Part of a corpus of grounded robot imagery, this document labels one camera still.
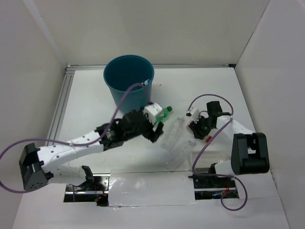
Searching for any green plastic bottle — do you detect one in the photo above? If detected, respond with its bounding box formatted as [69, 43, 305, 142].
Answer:
[155, 106, 173, 125]

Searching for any aluminium frame rail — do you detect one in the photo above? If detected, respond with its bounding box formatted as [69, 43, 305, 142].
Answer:
[39, 63, 236, 167]

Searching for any teal plastic bin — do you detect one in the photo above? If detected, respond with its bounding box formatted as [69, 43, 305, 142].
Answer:
[103, 55, 154, 114]

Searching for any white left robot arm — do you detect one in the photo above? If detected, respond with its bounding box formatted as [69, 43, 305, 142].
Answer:
[19, 107, 163, 192]

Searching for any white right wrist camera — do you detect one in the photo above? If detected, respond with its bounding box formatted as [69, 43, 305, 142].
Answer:
[186, 107, 200, 122]

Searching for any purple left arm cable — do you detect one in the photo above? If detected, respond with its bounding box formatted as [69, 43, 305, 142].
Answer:
[0, 82, 153, 203]

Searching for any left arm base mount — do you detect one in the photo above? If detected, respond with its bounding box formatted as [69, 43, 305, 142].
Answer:
[63, 166, 110, 207]

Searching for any white front cover panel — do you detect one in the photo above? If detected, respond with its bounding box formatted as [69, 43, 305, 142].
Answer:
[108, 172, 196, 207]

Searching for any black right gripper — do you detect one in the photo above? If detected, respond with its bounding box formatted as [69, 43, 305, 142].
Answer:
[189, 113, 214, 140]

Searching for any red label drink bottle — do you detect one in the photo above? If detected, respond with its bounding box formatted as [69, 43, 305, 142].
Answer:
[186, 121, 212, 143]

